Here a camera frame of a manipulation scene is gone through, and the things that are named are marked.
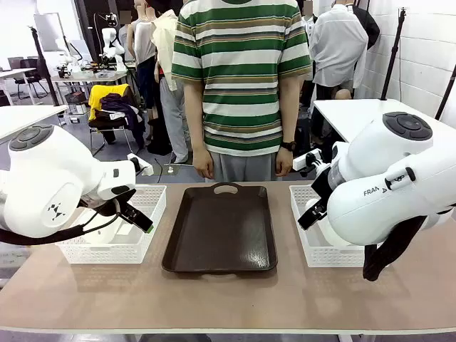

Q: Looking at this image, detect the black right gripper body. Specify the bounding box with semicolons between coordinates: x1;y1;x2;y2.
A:
310;167;332;207

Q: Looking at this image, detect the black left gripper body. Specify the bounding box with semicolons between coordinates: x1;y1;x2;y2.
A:
102;190;138;217

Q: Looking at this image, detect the person left forearm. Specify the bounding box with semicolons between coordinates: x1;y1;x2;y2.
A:
279;71;304;144

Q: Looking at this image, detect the person right forearm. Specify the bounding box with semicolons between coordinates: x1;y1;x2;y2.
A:
182;78;207;150

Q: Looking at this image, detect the person left hand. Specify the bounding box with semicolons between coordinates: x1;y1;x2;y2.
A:
274;149;296;177

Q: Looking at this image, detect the person right hand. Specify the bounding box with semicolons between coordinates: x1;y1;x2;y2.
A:
192;147;215;179

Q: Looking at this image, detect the white perforated plastic basket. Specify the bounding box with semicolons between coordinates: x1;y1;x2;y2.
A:
56;184;167;265
289;184;368;268

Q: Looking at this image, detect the white side table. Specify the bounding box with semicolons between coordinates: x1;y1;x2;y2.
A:
312;98;456;144
0;104;69;140

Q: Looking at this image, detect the dark brown plastic tray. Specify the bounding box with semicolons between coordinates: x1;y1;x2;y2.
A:
161;182;279;274

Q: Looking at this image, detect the dark purple clothes pile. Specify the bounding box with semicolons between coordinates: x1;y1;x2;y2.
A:
100;92;147;145

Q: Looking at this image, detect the yellow cloth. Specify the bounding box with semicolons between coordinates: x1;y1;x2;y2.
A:
88;83;131;122

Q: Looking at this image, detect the background work desk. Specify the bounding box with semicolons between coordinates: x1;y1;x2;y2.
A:
49;67;130;94

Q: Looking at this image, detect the person torso striped shirt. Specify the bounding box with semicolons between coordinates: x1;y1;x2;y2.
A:
170;0;314;183

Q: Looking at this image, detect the mannequin with white dress shirt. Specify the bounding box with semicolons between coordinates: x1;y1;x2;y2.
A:
306;0;370;101

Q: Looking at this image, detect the black office chair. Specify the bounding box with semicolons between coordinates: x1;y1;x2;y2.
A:
7;56;49;100

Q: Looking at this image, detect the black slanted tripod leg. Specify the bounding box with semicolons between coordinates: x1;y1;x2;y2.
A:
434;63;456;122

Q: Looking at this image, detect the mannequin with cream shirt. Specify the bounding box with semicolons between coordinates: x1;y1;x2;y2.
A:
151;6;192;165

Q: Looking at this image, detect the small white background robot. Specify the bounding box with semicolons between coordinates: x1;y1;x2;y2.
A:
94;12;126;72

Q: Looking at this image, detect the hanging black jacket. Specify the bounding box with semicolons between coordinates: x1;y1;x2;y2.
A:
352;5;381;51

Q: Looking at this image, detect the whiteboard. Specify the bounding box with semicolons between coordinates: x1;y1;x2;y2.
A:
33;12;69;53

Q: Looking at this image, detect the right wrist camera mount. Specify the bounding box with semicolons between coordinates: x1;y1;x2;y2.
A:
293;150;331;177

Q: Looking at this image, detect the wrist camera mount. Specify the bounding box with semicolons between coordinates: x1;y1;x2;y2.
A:
127;153;155;177
293;150;331;177

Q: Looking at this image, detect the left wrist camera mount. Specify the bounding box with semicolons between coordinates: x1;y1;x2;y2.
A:
127;153;155;177

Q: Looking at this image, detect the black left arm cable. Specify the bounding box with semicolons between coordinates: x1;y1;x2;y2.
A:
0;198;120;247

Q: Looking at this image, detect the black right arm cable sleeve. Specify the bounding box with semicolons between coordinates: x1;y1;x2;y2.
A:
362;213;428;282

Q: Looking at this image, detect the black camera tripod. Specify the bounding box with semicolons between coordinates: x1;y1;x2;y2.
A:
28;25;61;108
380;6;408;101

